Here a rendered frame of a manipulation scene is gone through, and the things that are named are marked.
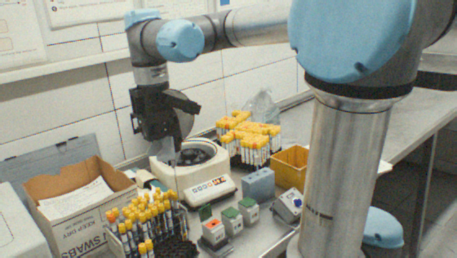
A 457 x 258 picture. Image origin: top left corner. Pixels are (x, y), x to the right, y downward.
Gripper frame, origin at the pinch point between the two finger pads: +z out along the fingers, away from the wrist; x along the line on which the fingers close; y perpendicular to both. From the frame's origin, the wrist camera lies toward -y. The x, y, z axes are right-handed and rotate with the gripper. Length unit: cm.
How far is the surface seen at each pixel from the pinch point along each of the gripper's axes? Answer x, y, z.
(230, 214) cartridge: 5.4, -12.0, 19.5
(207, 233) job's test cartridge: 5.9, -3.4, 20.3
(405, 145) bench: 17, -94, 26
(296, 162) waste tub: -3, -52, 23
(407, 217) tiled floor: -5, -171, 114
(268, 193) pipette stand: 2.9, -30.3, 23.1
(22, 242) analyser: 11.0, 35.7, -3.8
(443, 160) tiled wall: -10, -247, 104
